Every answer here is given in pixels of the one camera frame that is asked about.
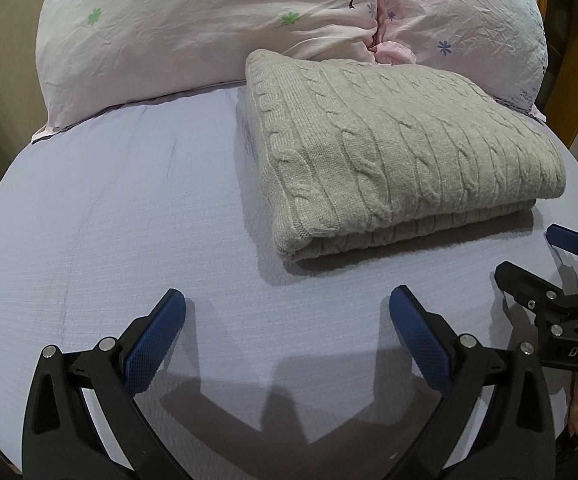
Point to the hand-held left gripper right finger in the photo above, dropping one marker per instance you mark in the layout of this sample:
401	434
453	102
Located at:
421	335

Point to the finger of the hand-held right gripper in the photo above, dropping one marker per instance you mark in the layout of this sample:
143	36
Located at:
571	241
524	285

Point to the pink floral pillow with tree print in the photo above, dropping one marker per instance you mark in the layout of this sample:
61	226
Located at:
194	40

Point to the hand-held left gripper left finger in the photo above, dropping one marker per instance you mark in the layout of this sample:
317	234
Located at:
151	340

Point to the lavender bed sheet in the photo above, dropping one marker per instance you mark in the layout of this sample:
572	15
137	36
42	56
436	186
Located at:
144	220

